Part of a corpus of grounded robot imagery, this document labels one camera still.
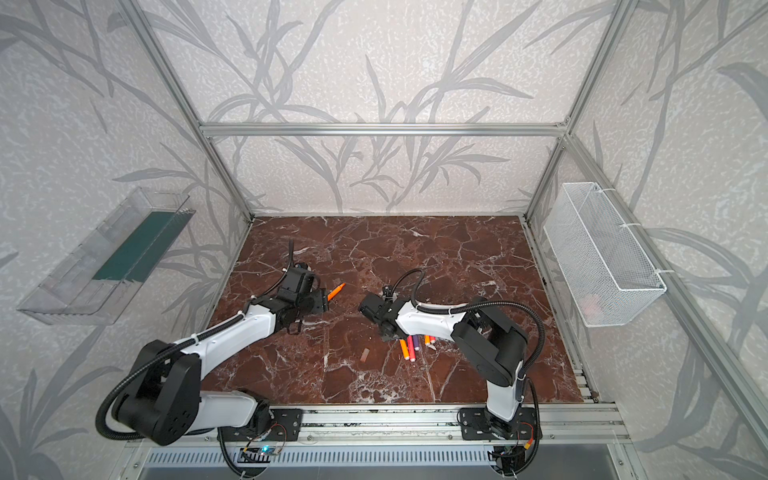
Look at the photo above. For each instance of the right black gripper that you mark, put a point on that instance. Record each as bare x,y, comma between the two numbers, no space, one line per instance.
372,306

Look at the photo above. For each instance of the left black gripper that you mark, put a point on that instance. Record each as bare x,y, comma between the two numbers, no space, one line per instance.
318,299

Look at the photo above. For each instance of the pink marker group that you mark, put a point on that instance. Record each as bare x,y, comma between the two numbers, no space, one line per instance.
411,346

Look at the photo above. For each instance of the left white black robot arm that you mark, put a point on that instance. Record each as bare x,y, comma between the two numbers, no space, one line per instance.
162,398

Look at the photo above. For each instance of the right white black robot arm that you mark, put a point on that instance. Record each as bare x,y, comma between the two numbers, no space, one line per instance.
489,340

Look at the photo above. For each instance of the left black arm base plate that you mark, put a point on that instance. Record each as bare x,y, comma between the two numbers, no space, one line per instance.
276,425

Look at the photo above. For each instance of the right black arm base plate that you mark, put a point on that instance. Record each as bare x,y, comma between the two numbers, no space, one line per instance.
479,424

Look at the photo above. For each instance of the clear plastic wall bin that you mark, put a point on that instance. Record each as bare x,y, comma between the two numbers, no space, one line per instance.
95,283

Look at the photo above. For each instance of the aluminium frame rail front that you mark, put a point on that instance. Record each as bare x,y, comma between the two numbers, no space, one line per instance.
442,424

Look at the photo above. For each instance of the white wire mesh basket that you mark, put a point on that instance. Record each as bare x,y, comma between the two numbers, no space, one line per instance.
609,275

